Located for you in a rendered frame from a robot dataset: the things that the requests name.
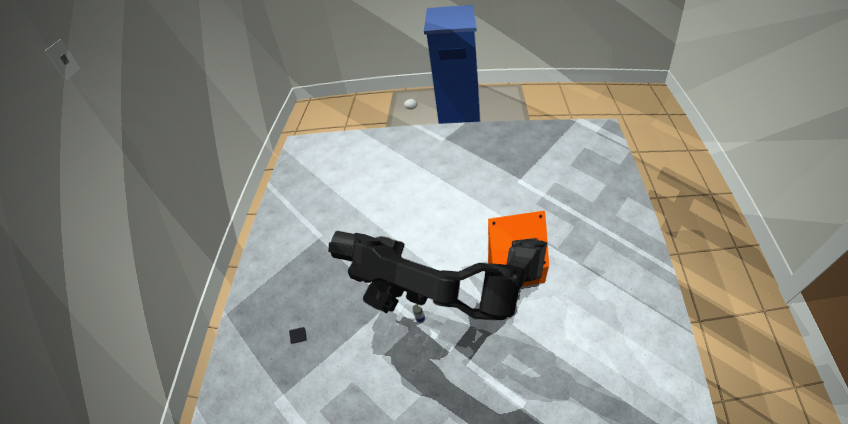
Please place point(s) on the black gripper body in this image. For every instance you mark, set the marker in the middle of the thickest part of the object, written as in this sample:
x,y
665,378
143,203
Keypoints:
x,y
411,296

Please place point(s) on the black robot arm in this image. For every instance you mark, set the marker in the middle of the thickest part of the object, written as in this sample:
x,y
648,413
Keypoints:
x,y
376,259

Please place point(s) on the white and blue battery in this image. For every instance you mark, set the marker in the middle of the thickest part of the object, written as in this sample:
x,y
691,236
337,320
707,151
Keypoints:
x,y
418,313

